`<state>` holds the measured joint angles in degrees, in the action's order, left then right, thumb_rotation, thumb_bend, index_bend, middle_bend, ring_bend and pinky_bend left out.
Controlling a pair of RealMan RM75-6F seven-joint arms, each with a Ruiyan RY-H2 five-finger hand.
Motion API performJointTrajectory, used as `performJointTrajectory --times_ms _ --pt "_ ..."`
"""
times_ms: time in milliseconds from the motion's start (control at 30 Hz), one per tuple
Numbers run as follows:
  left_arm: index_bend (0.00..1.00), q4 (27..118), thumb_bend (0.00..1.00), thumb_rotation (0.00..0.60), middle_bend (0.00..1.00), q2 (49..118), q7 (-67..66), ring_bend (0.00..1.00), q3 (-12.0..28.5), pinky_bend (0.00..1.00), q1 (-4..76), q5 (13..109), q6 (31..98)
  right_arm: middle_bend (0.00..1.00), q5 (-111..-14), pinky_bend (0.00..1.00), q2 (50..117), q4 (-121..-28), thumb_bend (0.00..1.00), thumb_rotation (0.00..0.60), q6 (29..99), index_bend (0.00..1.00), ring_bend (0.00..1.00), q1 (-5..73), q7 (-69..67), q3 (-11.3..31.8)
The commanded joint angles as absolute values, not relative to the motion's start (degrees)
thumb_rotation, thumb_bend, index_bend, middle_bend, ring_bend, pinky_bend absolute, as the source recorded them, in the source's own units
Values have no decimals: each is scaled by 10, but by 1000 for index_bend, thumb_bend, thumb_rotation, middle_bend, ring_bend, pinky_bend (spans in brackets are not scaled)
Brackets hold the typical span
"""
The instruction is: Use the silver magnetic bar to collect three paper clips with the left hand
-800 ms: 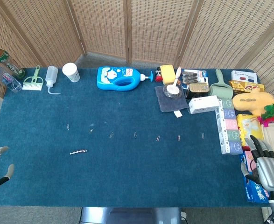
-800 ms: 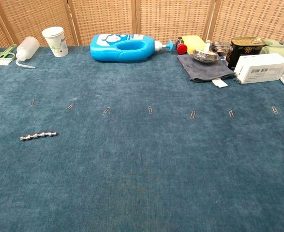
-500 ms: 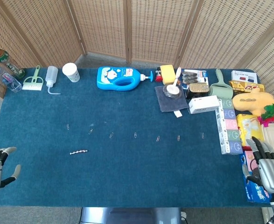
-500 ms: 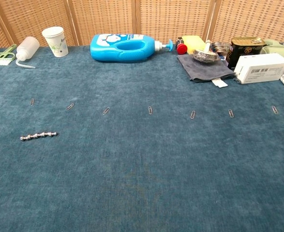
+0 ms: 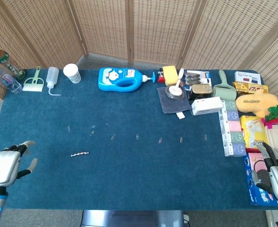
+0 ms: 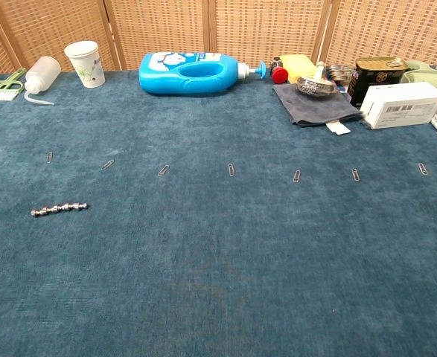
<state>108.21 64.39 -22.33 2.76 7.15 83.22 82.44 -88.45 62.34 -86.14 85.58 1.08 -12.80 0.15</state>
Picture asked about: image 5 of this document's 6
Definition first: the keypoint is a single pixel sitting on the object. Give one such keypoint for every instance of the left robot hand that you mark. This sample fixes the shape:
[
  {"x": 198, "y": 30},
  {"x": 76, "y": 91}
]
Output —
[{"x": 3, "y": 168}]

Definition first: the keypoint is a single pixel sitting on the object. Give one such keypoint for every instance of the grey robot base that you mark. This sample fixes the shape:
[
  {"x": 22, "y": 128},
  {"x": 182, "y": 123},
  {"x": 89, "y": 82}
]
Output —
[{"x": 132, "y": 218}]

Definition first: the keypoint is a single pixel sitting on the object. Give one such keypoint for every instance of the blue cookie box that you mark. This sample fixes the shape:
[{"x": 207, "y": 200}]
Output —
[{"x": 259, "y": 196}]

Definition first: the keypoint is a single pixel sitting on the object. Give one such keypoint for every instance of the pink cardboard box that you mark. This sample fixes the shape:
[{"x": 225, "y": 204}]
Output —
[{"x": 256, "y": 160}]

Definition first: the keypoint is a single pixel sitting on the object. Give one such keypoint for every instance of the yellow wipes packet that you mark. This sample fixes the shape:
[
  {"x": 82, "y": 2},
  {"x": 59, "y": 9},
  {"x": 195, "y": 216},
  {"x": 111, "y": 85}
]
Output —
[{"x": 252, "y": 132}]

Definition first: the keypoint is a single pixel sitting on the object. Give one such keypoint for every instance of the green red feather toy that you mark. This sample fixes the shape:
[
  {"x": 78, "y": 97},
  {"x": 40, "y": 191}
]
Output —
[{"x": 274, "y": 111}]

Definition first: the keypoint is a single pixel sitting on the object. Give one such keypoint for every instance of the pastel tissue pack strip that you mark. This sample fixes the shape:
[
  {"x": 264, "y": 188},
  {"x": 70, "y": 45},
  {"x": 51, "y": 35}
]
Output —
[{"x": 233, "y": 127}]

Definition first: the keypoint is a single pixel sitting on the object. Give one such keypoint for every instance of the yellow plush toy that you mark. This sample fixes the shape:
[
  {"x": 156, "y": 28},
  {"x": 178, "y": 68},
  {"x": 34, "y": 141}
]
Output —
[{"x": 254, "y": 104}]

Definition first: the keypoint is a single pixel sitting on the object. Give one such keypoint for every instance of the clear water bottle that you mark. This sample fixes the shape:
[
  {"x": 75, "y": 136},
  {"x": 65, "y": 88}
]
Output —
[{"x": 7, "y": 80}]

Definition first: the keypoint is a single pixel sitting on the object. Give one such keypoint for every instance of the yellow snack packet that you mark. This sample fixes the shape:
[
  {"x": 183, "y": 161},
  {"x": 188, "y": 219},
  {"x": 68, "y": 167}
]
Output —
[{"x": 241, "y": 87}]

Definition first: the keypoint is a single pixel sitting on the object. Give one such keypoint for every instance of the translucent squeeze wash bottle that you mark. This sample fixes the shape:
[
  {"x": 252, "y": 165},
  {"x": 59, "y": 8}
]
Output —
[{"x": 52, "y": 75}]

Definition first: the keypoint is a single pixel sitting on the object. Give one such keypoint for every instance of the white cardboard box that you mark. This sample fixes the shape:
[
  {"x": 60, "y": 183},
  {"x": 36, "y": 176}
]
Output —
[{"x": 206, "y": 106}]

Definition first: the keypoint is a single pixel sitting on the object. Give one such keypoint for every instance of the white box red blue print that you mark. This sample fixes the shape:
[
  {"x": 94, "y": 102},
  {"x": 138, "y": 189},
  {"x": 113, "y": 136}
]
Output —
[{"x": 247, "y": 75}]

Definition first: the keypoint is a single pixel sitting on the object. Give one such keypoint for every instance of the green tea bottle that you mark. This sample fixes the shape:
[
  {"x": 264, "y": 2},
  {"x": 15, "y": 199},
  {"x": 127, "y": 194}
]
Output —
[{"x": 2, "y": 58}]

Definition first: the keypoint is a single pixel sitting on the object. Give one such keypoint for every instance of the white paper cup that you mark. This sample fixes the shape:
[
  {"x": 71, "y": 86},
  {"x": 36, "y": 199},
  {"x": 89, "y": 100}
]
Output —
[{"x": 72, "y": 73}]

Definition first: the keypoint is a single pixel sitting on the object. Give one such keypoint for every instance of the gold black meat can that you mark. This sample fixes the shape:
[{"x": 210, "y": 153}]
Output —
[{"x": 201, "y": 91}]

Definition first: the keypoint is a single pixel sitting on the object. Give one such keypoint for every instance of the blue carpet table mat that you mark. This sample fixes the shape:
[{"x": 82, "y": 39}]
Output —
[{"x": 129, "y": 170}]

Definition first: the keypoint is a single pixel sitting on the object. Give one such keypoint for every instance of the blister pack of clips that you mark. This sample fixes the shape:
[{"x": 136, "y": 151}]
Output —
[{"x": 195, "y": 78}]

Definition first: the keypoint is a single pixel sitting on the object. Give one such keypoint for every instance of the grey folded cloth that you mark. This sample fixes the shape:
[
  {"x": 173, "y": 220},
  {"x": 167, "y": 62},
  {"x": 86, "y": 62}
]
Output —
[{"x": 167, "y": 105}]

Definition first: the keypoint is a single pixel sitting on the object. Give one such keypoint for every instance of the blue pump detergent bottle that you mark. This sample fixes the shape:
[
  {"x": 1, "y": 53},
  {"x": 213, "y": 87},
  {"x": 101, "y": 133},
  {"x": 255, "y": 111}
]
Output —
[{"x": 110, "y": 80}]

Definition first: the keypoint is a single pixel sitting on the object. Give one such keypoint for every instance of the black tape roll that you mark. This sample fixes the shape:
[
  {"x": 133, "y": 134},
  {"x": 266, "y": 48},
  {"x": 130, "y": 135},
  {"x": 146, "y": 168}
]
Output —
[{"x": 169, "y": 95}]

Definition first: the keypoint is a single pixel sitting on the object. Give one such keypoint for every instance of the white spoon in jar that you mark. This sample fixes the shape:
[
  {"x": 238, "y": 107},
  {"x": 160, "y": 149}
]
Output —
[{"x": 179, "y": 76}]

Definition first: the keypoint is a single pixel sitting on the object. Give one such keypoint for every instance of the yellow sponge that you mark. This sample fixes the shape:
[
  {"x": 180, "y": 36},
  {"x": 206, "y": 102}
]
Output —
[{"x": 170, "y": 74}]

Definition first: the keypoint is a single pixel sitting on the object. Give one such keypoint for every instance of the woven rattan folding screen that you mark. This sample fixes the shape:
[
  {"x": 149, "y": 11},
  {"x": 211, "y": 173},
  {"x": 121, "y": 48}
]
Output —
[{"x": 105, "y": 23}]

